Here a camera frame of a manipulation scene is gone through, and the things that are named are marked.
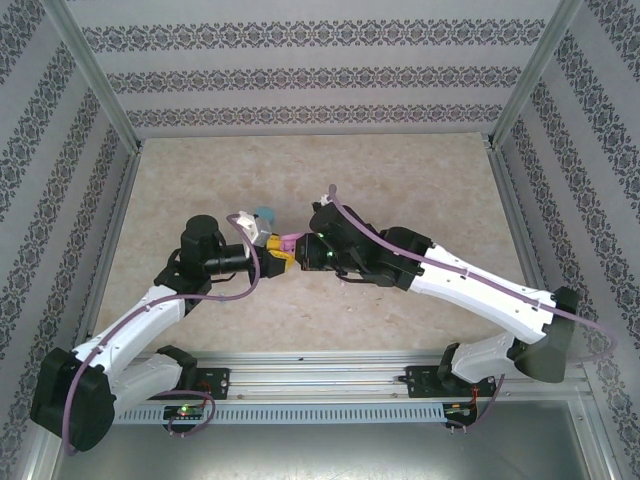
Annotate grey metal sheet panel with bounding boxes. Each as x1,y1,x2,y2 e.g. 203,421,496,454
47,422,609,480

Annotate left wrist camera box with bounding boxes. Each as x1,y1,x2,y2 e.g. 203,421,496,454
236,209,276,247

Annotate aluminium side rail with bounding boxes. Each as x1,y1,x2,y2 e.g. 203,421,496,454
487,144,571,359
72,149,144,354

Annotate aluminium mounting rail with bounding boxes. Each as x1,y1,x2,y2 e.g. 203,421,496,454
47,349,589,401

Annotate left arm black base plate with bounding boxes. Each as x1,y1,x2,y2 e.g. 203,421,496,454
144,367,232,401

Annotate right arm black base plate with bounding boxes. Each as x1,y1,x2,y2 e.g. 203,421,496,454
405,364,504,399

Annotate white slotted cable duct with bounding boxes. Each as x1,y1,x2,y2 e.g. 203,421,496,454
112,402,446,424

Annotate aluminium frame post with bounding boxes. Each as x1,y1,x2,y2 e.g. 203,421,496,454
489,0,586,146
39,0,144,154

